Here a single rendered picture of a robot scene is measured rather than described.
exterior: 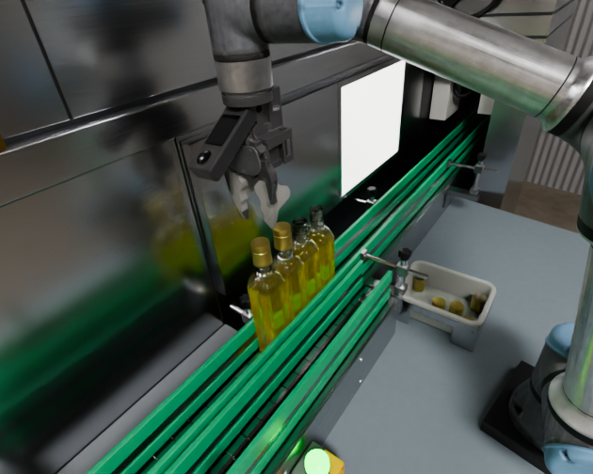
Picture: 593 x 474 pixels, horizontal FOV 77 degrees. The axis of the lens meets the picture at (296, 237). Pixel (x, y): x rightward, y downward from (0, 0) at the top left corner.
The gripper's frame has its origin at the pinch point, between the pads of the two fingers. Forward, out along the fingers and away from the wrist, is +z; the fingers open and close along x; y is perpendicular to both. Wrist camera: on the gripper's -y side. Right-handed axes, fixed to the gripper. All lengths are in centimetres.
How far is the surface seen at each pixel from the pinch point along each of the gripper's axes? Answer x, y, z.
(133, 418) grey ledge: 11.8, -27.4, 32.8
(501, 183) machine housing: -20, 114, 38
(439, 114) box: 12, 126, 18
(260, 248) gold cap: -1.4, -1.2, 4.8
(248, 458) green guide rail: -14.4, -22.0, 25.2
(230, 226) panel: 11.7, 3.9, 7.5
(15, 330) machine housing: 14.3, -33.8, 4.4
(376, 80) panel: 13, 68, -7
